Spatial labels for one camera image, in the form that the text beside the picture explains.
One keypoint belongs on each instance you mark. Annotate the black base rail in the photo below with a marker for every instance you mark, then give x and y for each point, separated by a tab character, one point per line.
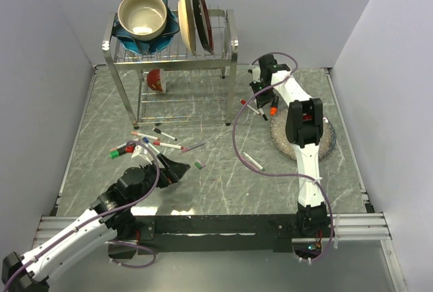
211	242

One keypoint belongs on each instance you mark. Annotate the steel dish rack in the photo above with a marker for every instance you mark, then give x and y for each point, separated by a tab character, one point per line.
200	89

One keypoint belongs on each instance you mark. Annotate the aluminium frame rail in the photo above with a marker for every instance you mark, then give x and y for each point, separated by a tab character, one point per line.
347	227

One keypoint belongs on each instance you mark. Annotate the dark red plate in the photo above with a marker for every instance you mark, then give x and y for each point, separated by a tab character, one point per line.
203	25

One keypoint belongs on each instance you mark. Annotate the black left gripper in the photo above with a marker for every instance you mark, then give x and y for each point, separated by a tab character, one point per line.
172	172

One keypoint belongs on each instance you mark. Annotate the beige ceramic bowl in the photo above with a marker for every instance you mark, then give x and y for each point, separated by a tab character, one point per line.
143	19

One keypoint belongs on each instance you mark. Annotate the thin pink pen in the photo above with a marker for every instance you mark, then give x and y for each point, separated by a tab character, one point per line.
124	144

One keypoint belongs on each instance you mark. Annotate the cream plate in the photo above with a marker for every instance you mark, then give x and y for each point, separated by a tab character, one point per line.
187	26

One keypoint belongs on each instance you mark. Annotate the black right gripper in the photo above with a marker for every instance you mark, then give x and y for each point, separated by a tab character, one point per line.
263	101

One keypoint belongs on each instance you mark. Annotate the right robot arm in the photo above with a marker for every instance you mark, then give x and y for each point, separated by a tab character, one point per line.
304	129

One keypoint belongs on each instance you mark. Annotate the green black marker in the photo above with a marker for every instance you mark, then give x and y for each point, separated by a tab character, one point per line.
114	153

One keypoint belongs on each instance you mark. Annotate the small red patterned bowl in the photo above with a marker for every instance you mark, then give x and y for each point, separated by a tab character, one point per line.
156	80

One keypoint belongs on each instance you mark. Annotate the blue capped white marker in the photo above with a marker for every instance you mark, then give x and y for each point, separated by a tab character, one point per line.
148	144

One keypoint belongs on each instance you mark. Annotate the black capped white marker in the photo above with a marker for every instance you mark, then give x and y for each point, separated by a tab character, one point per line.
157	130

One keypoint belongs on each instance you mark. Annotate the pink capped white marker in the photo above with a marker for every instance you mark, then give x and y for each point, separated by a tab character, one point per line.
149	137

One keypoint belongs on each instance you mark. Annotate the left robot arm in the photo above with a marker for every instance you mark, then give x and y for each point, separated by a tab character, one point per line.
109	218

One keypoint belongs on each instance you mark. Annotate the blue wavy bowl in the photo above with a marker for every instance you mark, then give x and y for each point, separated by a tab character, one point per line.
148	47

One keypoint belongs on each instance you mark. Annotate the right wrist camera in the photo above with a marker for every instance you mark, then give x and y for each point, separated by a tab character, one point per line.
255	73

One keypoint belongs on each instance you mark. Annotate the pink highlighter pen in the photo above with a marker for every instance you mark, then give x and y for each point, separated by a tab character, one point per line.
253	161

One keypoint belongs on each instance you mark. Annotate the speckled grey plate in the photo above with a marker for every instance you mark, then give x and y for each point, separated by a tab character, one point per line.
280	141

